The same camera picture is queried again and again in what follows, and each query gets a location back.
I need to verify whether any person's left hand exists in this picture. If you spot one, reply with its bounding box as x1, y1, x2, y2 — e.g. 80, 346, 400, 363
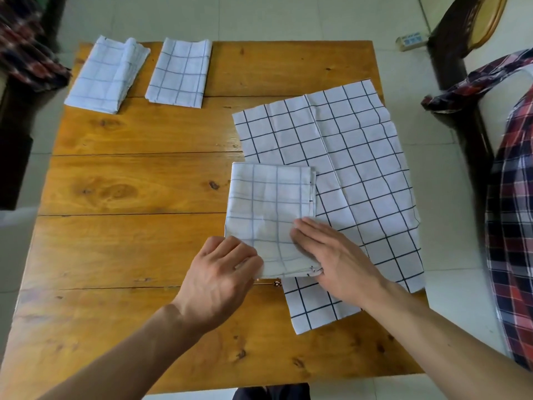
172, 235, 266, 335

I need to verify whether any person's right hand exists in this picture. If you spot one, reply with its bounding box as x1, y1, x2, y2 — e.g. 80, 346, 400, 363
290, 217, 397, 310

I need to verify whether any person's left forearm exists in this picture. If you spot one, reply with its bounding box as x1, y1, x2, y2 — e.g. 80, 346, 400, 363
37, 304, 204, 400

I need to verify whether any person's right forearm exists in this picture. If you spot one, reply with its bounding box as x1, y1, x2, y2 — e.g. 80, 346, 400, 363
360, 283, 533, 400

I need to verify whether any spread white checked cloth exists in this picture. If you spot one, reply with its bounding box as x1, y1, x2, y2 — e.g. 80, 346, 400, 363
232, 79, 426, 336

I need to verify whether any person's dark clothing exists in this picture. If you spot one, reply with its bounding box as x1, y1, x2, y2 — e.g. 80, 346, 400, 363
237, 382, 311, 400

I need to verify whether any red blue plaid shirt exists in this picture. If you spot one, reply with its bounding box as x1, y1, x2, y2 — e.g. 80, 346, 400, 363
421, 47, 533, 372

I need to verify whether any white power strip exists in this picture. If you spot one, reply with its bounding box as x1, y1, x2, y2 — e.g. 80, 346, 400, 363
395, 32, 428, 52

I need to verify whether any dark wooden chair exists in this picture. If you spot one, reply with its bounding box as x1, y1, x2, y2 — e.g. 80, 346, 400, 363
426, 0, 509, 192

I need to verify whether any dark plaid cloth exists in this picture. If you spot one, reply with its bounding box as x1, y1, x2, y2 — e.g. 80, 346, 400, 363
0, 0, 72, 93

